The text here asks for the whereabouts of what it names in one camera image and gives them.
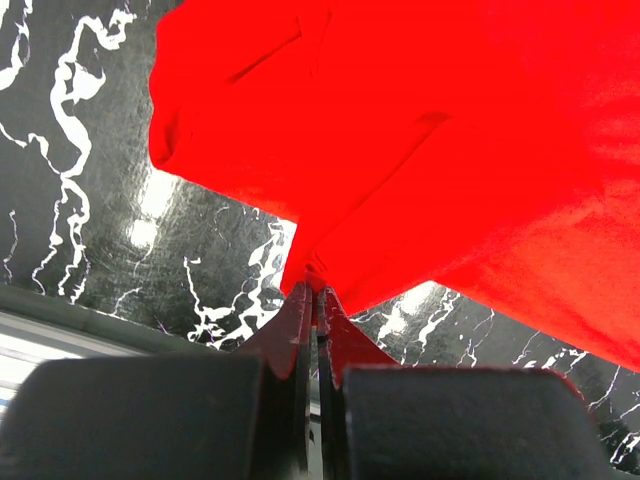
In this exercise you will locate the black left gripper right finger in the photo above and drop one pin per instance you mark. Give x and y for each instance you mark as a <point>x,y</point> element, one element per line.
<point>341,345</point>

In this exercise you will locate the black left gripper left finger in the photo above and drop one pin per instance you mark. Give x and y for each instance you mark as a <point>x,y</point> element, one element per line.
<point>281,434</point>

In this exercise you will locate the red t shirt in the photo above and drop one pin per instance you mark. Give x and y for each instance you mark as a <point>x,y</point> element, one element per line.
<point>489,146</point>

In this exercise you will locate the black marbled table mat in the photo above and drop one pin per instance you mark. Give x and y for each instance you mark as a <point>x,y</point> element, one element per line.
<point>88,225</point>

